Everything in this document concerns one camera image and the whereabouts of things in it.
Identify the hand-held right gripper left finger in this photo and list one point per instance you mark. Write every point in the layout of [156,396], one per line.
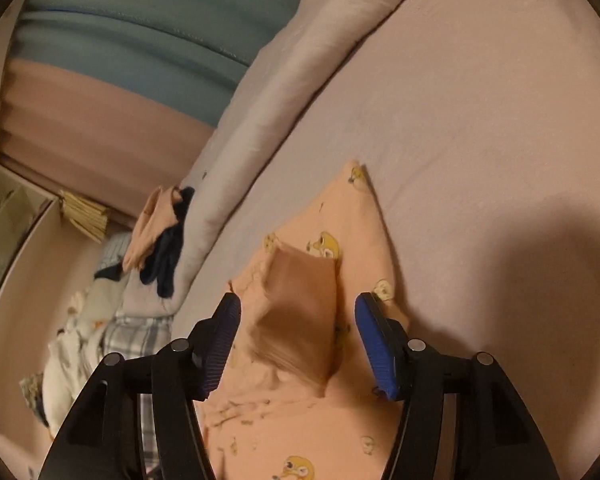
[220,350]

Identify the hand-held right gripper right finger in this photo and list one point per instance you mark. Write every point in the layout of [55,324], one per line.
[375,345]

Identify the peach cartoon print pajama garment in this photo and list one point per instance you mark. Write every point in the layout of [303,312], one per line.
[330,220]

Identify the blue plaid cloth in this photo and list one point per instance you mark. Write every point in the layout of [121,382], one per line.
[130,335]

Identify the navy garment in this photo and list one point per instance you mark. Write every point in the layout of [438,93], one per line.
[167,255]

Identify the plain peach garment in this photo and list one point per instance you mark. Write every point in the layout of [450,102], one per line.
[147,230]

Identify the blue striped cloth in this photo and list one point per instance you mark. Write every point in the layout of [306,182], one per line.
[114,252]

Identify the white garment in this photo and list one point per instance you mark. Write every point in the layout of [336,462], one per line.
[65,375]

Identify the dark patterned cloth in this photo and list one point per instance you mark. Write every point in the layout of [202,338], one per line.
[32,397]

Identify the lilac bed sheet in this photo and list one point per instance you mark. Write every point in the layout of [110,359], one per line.
[480,135]

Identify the white shelf cabinet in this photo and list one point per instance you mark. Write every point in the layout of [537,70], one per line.
[10,220]

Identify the pink curtain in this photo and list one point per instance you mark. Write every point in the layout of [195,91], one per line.
[105,125]

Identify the lilac rolled quilt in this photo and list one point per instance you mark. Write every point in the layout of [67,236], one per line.
[280,85]

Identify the teal curtain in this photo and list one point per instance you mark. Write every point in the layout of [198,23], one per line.
[130,35]

